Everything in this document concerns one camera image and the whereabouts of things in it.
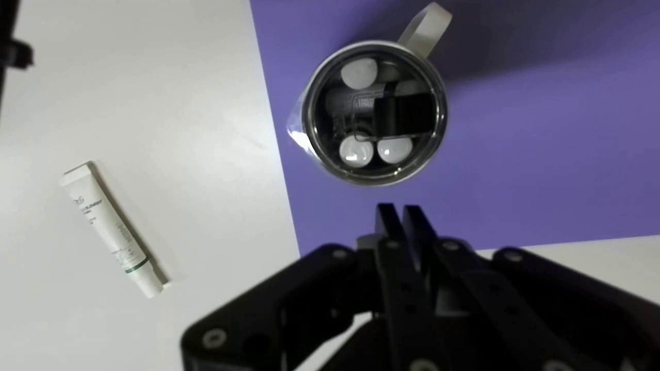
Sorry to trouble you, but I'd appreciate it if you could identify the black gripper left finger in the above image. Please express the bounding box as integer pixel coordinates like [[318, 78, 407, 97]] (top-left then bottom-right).
[[178, 203, 433, 371]]

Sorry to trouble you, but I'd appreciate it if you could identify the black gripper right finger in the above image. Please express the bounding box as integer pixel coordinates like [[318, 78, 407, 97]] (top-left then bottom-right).
[[401, 203, 660, 371]]

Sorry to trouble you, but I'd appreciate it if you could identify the white coffee mug with lid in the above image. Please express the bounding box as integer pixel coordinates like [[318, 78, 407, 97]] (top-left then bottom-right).
[[286, 0, 455, 190]]

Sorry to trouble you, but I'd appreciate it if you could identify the purple rectangular mat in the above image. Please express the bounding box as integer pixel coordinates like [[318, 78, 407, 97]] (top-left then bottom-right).
[[248, 0, 660, 258]]

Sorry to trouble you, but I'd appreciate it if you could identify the small white tube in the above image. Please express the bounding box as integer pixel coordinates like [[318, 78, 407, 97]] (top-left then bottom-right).
[[60, 161, 171, 301]]

